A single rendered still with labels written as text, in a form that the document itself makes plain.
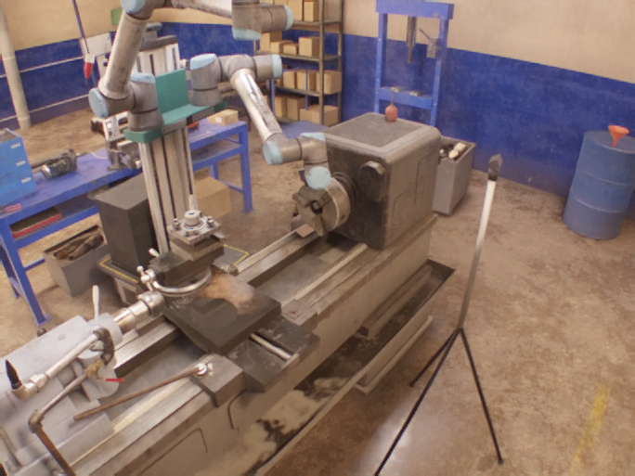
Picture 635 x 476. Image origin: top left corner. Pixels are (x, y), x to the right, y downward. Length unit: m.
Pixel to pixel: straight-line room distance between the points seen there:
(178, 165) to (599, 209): 3.56
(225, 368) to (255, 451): 0.48
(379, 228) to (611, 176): 2.72
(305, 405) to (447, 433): 0.85
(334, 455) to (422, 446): 0.46
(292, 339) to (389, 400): 1.08
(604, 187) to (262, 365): 3.56
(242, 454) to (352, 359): 0.72
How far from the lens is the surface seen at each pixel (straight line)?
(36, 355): 1.49
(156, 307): 1.60
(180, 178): 2.97
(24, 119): 8.51
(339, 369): 2.26
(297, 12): 6.13
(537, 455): 2.67
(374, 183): 2.06
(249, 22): 1.49
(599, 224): 4.64
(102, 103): 2.26
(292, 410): 2.11
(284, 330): 1.77
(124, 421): 1.64
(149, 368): 1.94
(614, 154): 4.39
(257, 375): 1.62
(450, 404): 2.73
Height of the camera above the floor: 2.09
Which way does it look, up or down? 32 degrees down
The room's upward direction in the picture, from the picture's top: straight up
